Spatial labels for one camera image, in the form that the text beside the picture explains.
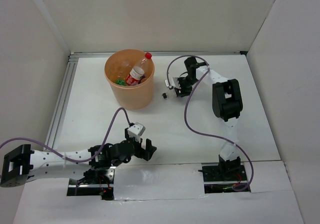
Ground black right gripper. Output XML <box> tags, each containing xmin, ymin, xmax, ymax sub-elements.
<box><xmin>176</xmin><ymin>75</ymin><xmax>199</xmax><ymax>98</ymax></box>

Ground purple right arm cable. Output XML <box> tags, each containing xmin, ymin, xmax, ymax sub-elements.
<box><xmin>166</xmin><ymin>55</ymin><xmax>255</xmax><ymax>192</ymax></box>

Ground orange plastic bin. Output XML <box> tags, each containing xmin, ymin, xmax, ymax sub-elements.
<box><xmin>104</xmin><ymin>49</ymin><xmax>155</xmax><ymax>110</ymax></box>

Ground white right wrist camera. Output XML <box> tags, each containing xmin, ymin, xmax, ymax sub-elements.
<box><xmin>165</xmin><ymin>77</ymin><xmax>181</xmax><ymax>89</ymax></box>

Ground aluminium frame rail left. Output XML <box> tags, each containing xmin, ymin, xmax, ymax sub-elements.
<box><xmin>43</xmin><ymin>54</ymin><xmax>79</xmax><ymax>150</ymax></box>

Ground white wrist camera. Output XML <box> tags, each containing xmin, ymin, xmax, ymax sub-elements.
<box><xmin>165</xmin><ymin>77</ymin><xmax>181</xmax><ymax>89</ymax></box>
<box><xmin>127</xmin><ymin>122</ymin><xmax>146</xmax><ymax>138</ymax></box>

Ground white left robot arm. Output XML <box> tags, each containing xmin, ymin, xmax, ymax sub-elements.
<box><xmin>0</xmin><ymin>128</ymin><xmax>157</xmax><ymax>188</ymax></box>

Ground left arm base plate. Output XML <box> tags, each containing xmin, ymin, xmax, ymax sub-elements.
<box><xmin>66</xmin><ymin>166</ymin><xmax>116</xmax><ymax>201</ymax></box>

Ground aluminium frame rail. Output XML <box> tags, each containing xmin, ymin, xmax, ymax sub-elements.
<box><xmin>43</xmin><ymin>54</ymin><xmax>79</xmax><ymax>150</ymax></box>
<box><xmin>69</xmin><ymin>50</ymin><xmax>248</xmax><ymax>59</ymax></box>

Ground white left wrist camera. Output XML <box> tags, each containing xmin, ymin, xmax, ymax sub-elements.
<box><xmin>127</xmin><ymin>122</ymin><xmax>146</xmax><ymax>138</ymax></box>

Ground green plastic bottle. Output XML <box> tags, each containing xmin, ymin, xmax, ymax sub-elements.
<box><xmin>115</xmin><ymin>78</ymin><xmax>127</xmax><ymax>86</ymax></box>

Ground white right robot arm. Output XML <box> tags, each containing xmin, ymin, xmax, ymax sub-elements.
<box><xmin>170</xmin><ymin>55</ymin><xmax>243</xmax><ymax>180</ymax></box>

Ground aluminium frame rail back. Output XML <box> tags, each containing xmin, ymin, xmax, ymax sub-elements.
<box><xmin>69</xmin><ymin>50</ymin><xmax>248</xmax><ymax>59</ymax></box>

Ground clear bottle red label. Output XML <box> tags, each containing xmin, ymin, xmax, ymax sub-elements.
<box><xmin>125</xmin><ymin>52</ymin><xmax>152</xmax><ymax>86</ymax></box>

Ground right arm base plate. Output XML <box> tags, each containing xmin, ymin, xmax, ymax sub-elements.
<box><xmin>198</xmin><ymin>163</ymin><xmax>253</xmax><ymax>194</ymax></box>

